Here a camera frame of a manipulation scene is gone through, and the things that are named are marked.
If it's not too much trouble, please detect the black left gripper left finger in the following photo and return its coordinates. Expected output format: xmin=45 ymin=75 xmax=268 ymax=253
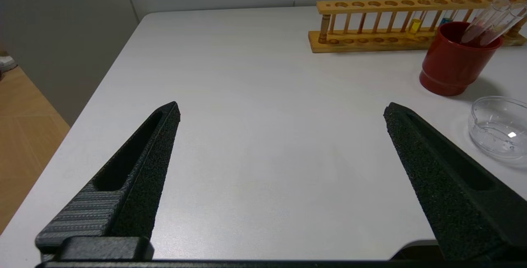
xmin=35 ymin=101 xmax=181 ymax=261

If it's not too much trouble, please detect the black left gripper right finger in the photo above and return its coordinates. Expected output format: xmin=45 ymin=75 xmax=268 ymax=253
xmin=383 ymin=102 xmax=527 ymax=261

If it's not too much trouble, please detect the test tube with yellow pigment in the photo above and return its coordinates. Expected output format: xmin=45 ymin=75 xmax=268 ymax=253
xmin=408 ymin=0 xmax=445 ymax=35

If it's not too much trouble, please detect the wooden test tube rack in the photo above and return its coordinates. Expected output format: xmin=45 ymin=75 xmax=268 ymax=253
xmin=308 ymin=0 xmax=527 ymax=53

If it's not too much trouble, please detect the empty glass test tube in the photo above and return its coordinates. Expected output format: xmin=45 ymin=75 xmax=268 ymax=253
xmin=480 ymin=3 xmax=527 ymax=47
xmin=461 ymin=0 xmax=512 ymax=44

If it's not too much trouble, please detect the clear glass beaker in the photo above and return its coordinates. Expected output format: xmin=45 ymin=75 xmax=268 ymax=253
xmin=468 ymin=96 xmax=527 ymax=161

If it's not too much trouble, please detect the red plastic cup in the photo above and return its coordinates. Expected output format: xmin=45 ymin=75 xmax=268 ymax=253
xmin=419 ymin=22 xmax=504 ymax=96

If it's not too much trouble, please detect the grey white floor object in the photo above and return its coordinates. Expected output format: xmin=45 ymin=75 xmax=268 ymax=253
xmin=0 ymin=53 xmax=17 ymax=73

